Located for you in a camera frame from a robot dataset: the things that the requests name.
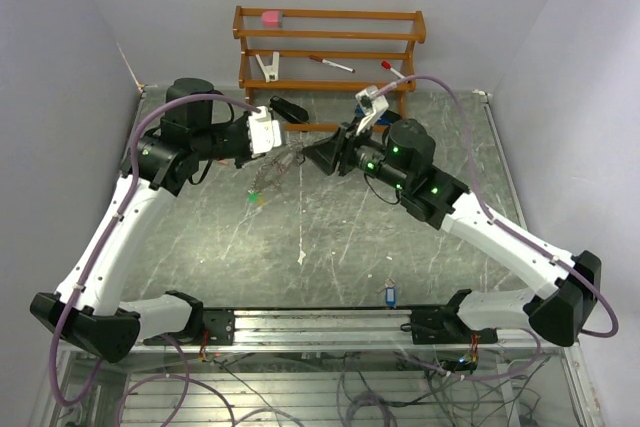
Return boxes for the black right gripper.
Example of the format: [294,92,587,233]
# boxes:
[303,113,411,192]

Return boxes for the silver keyring chain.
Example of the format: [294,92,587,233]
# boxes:
[251,135,308,196]

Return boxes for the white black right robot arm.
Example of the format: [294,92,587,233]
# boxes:
[303,119,601,347]

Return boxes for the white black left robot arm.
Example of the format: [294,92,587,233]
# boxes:
[30,78,282,363]

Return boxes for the black stapler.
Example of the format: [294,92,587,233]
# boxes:
[269,96,310,125]

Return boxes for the blue stapler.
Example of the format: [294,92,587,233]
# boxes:
[354,106,401,126]

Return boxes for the red white marker pen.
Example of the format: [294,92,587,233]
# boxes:
[308,55,356,74]

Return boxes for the white plastic clip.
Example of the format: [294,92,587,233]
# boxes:
[254,51,280,83]

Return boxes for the red capped white marker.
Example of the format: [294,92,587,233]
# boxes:
[381,60,408,86]

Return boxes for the pink eraser block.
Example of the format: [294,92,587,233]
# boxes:
[261,10,283,28]

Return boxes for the brown wooden shelf rack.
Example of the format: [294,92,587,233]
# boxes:
[232,5,427,102]

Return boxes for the blue key tag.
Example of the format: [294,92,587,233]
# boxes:
[384,279,397,308]

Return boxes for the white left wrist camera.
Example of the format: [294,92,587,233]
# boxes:
[248,106,284,157]

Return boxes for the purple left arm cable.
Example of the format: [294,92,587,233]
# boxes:
[48,93,261,427]

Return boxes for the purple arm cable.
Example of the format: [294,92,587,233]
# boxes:
[48,93,261,427]
[374,74,619,381]

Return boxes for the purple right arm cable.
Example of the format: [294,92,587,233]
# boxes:
[374,74,619,381]

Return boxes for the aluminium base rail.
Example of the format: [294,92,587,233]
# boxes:
[54,307,581,352]

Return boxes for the loose cables under table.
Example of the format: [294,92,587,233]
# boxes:
[199,349,566,427]

